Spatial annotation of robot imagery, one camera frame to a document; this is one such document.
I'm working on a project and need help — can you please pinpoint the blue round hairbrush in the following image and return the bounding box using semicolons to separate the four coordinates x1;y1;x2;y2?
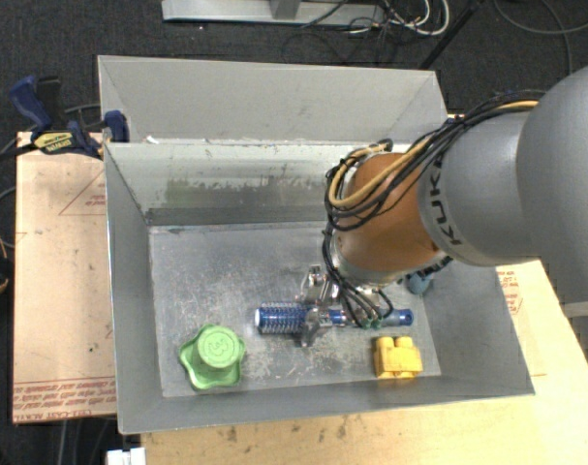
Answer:
254;300;415;336

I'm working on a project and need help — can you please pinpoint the grey metal bin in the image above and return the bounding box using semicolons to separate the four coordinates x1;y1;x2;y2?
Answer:
97;54;536;436

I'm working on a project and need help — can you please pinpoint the yellow toy brick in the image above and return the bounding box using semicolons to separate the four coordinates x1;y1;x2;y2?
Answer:
372;334;424;380

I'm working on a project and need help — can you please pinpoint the green star-shaped cup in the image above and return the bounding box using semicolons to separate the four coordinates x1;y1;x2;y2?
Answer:
177;323;247;391

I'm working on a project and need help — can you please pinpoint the brown cardboard board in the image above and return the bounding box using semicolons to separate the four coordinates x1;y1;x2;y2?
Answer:
12;131;549;425

